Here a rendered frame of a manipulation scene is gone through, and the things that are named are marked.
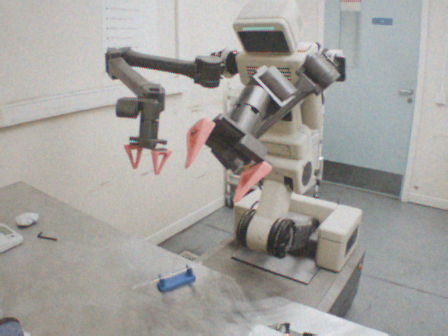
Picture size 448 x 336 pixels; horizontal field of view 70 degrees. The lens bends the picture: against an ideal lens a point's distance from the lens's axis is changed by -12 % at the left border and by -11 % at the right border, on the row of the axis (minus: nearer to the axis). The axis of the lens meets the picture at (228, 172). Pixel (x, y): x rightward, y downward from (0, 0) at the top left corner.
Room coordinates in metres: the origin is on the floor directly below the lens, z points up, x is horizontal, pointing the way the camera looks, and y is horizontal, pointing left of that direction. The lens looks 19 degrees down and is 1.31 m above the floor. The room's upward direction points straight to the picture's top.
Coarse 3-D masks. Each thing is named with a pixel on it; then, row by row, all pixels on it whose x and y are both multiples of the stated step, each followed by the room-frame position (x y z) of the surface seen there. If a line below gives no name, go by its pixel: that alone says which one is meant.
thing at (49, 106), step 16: (160, 80) 2.25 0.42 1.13; (176, 80) 2.37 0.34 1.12; (48, 96) 1.64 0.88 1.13; (64, 96) 1.69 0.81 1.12; (80, 96) 1.77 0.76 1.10; (96, 96) 1.85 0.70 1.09; (112, 96) 1.94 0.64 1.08; (128, 96) 2.03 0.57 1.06; (0, 112) 1.40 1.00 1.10; (16, 112) 1.47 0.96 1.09; (32, 112) 1.54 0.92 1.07; (48, 112) 1.61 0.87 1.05; (64, 112) 1.68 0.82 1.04
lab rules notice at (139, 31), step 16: (112, 0) 2.02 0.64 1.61; (128, 0) 2.11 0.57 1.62; (144, 0) 2.22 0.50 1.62; (112, 16) 2.02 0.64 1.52; (128, 16) 2.11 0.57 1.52; (144, 16) 2.22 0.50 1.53; (112, 32) 2.01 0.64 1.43; (128, 32) 2.11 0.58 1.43; (144, 32) 2.21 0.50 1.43; (144, 48) 2.21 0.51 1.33
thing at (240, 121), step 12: (240, 108) 0.61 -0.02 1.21; (216, 120) 0.56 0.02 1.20; (228, 120) 0.57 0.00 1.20; (240, 120) 0.59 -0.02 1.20; (252, 120) 0.60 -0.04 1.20; (228, 132) 0.58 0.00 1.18; (240, 132) 0.57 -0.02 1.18; (252, 132) 0.59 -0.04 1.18; (228, 144) 0.58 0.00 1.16; (240, 156) 0.60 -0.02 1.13
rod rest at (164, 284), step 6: (186, 264) 0.79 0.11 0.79; (186, 270) 0.78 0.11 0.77; (192, 270) 0.77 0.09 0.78; (174, 276) 0.77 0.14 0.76; (180, 276) 0.77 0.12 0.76; (186, 276) 0.77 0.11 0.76; (192, 276) 0.77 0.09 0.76; (162, 282) 0.72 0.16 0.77; (168, 282) 0.74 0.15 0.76; (174, 282) 0.74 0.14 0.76; (180, 282) 0.74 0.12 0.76; (186, 282) 0.75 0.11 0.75; (162, 288) 0.71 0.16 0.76; (168, 288) 0.72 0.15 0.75
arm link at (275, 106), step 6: (264, 66) 0.71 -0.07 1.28; (258, 72) 0.69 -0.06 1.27; (252, 78) 0.68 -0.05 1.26; (252, 84) 0.69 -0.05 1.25; (258, 84) 0.68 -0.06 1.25; (264, 84) 0.67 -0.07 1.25; (270, 96) 0.66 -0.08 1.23; (294, 96) 0.68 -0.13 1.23; (270, 102) 0.67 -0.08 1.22; (276, 102) 0.66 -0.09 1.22; (288, 102) 0.68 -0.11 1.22; (270, 108) 0.68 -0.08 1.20; (276, 108) 0.66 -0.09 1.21; (282, 108) 0.68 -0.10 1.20; (264, 114) 0.69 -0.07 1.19
